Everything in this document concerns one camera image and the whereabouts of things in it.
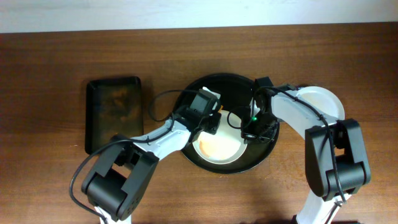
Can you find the black rectangular tray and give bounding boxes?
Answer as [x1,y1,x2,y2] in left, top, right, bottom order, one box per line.
[85,76,144,154]

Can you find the cream plate top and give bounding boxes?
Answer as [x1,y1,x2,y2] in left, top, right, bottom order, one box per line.
[192,110,247,165]

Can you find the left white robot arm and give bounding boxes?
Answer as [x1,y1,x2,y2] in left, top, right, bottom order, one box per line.
[81,106,221,223]

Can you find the black round tray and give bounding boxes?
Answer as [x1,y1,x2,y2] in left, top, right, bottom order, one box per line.
[182,73,280,174]

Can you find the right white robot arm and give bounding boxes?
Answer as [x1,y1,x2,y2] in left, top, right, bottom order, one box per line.
[240,77,371,224]

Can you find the grey plate bottom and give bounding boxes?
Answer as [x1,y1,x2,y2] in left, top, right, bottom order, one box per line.
[298,86,345,120]

